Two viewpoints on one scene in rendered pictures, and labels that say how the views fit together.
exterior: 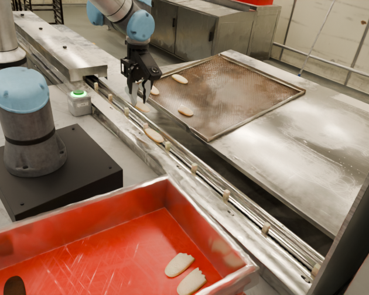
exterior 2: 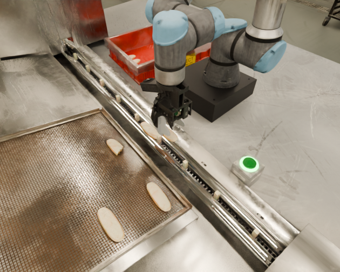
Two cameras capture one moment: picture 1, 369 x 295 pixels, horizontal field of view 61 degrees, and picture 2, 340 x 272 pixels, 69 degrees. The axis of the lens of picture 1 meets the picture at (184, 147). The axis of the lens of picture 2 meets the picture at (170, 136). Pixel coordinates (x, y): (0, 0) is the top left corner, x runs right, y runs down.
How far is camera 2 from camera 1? 1.57 m
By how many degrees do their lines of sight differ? 100
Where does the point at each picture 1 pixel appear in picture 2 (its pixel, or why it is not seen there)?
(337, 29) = not seen: outside the picture
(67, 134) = (214, 94)
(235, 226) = (103, 66)
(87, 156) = (191, 81)
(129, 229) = not seen: hidden behind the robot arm
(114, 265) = not seen: hidden behind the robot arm
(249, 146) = (67, 102)
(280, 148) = (43, 97)
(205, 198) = (115, 77)
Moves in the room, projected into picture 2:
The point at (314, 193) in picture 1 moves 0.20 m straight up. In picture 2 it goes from (48, 72) to (28, 26)
